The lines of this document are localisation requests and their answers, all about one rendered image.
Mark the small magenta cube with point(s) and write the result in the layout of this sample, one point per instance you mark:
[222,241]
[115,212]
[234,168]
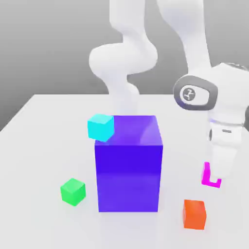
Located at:
[206,176]

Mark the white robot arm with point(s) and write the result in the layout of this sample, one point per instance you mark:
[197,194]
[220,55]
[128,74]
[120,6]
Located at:
[124,58]

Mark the small green cube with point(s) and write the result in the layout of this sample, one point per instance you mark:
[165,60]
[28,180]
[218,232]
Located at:
[73,192]

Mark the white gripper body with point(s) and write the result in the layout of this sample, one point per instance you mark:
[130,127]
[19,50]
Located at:
[223,159]

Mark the large purple box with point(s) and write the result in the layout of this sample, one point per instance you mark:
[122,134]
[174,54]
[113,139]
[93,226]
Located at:
[128,175]

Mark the small cyan cube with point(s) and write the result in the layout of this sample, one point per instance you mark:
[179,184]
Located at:
[100,128]

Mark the small orange cube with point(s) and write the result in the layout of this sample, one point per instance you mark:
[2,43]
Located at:
[194,215]

